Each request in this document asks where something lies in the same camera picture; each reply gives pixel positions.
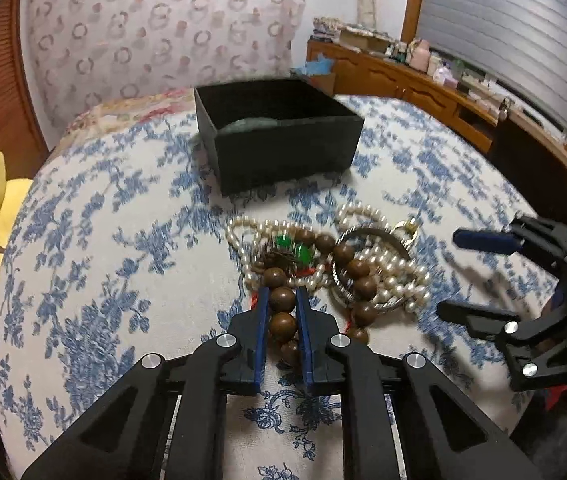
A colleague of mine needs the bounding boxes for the wooden window frame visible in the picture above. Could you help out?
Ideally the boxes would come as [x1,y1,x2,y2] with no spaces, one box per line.
[400,0,567,157]

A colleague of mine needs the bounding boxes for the ring patterned curtain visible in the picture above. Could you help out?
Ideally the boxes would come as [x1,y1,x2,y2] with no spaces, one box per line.
[18,0,310,132]

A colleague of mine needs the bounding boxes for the blue plastic bag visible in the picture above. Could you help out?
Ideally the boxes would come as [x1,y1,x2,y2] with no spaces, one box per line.
[291,55,335,79]

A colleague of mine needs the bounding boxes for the stack of folded cloths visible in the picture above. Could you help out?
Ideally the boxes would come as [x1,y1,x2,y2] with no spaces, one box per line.
[312,16,350,44]

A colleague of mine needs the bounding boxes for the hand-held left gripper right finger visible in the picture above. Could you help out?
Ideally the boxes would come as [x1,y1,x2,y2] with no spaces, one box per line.
[295,287,539,480]

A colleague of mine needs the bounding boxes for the green bead bracelet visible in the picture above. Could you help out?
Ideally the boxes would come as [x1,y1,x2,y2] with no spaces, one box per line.
[256,234,315,276]

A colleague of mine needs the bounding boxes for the grey window blind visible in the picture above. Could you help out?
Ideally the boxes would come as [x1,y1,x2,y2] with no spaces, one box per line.
[416,0,567,132]

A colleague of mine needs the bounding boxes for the brown wooden bead bracelet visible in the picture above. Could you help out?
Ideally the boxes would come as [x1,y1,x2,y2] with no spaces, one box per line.
[261,230,380,368]

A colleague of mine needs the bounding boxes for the silver bangle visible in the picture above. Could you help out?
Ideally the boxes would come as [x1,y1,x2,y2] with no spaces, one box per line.
[332,228,414,311]

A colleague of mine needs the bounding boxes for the cardboard box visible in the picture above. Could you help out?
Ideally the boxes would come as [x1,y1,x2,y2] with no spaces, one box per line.
[338,27,392,54]

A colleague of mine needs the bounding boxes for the pink bottle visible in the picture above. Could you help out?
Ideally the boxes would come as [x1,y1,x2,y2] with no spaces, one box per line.
[408,39,432,71]

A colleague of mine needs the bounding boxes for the white pearl necklace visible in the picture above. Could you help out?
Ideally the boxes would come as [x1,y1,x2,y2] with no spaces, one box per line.
[226,202,432,317]

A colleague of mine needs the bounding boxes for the red cloth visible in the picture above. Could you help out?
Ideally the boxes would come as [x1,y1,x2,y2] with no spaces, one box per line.
[545,384,567,412]

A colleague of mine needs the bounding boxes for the black square box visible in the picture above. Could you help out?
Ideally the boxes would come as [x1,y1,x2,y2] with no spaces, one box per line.
[194,77,365,197]

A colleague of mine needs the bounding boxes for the gold clasp ring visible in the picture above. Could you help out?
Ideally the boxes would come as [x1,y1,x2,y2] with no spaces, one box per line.
[393,217,422,249]

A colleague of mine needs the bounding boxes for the pink floral blanket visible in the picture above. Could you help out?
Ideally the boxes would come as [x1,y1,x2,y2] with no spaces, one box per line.
[62,87,200,137]

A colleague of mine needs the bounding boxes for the grey-green bangle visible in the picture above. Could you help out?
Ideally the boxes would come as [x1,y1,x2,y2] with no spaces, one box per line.
[222,117,285,134]

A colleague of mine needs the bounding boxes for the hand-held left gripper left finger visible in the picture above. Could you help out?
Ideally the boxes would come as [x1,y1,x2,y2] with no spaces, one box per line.
[21,287,271,480]

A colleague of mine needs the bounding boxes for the wooden cabinet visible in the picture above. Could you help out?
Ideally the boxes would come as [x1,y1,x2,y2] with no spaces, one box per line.
[306,40,567,173]

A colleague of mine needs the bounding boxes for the cluster of small containers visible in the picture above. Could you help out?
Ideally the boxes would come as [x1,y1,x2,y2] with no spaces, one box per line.
[428,52,487,92]

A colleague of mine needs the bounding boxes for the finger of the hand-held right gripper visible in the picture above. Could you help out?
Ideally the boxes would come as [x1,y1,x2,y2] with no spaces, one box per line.
[453,214,567,267]
[436,301,567,392]

